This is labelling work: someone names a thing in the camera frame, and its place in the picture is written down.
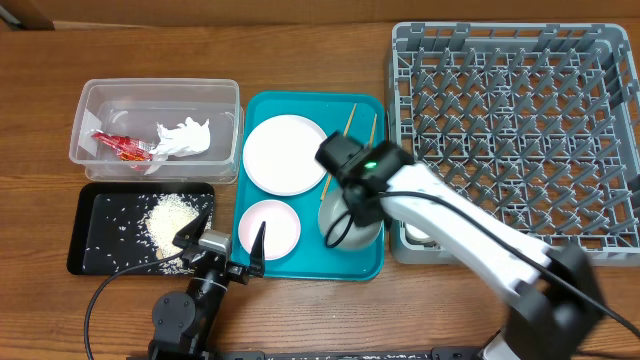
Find black tray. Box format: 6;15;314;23
67;182;215;275

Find white tissue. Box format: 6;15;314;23
149;117;211;162

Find pink bowl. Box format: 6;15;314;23
238;200;301;260

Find white round plate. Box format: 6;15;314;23
243;114;327;196

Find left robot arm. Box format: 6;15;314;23
148;209;266;359

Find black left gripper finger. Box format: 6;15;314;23
172;206;213;248
249;221;266;278

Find white paper cup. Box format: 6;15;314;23
405;224;433;246

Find right wooden chopstick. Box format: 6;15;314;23
367;114;378;148

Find clear plastic bin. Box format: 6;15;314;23
69;78;244;184

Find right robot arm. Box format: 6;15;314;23
315;132;604;359

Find red snack wrapper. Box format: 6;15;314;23
92;132;153;161

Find teal plastic tray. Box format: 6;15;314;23
234;91;387;281

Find grey dishwasher rack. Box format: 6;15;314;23
385;22;639;266

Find grey bowl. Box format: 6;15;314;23
318;189;383;251

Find pile of rice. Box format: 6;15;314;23
84;192;215;275

